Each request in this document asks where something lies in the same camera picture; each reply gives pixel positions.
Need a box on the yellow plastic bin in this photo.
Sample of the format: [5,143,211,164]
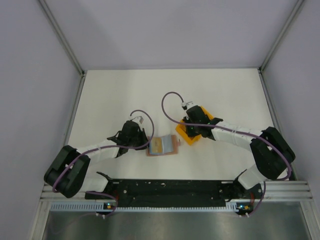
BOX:
[175,106,214,146]

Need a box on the gold credit card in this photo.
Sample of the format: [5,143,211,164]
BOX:
[149,137,163,155]

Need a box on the tan leather card holder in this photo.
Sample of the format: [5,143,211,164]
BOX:
[146,134,181,157]

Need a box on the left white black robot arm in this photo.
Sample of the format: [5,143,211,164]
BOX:
[44,117,148,199]

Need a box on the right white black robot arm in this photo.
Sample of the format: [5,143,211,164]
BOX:
[182,101,296,198]

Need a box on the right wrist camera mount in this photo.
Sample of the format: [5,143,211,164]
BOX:
[181,101,197,111]

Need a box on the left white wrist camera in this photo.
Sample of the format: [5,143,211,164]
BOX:
[129,115,144,127]

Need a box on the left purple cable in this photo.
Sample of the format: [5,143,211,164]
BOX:
[51,109,155,193]

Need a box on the purple cable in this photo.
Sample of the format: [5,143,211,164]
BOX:
[161,91,293,180]
[51,109,155,193]

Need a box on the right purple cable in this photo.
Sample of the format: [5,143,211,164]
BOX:
[161,91,293,180]

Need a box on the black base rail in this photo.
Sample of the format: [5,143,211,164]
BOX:
[84,177,263,208]

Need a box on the white slotted cable duct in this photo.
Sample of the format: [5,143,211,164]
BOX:
[51,201,241,213]

